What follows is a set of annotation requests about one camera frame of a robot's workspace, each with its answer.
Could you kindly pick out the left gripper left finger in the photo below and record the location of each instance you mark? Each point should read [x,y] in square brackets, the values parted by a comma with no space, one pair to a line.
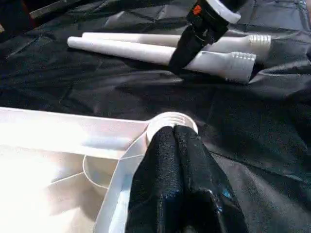
[158,182]

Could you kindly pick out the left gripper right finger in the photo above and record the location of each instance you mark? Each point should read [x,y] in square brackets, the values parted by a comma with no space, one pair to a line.
[206,194]

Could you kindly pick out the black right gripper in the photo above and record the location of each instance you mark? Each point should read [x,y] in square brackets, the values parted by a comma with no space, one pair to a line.
[209,24]

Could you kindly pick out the white plastic table leg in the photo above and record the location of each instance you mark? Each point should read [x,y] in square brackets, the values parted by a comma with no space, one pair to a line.
[145,37]
[133,49]

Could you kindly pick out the white plastic table top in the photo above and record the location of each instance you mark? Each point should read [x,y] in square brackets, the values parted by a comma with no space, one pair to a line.
[48,145]

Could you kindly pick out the black table mat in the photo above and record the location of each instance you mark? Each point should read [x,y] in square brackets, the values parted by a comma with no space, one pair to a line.
[243,121]

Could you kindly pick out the grey metal bar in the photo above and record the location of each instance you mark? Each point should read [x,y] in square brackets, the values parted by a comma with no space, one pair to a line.
[48,8]

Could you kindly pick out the black case with yellow label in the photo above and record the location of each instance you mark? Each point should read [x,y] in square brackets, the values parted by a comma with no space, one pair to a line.
[14,14]

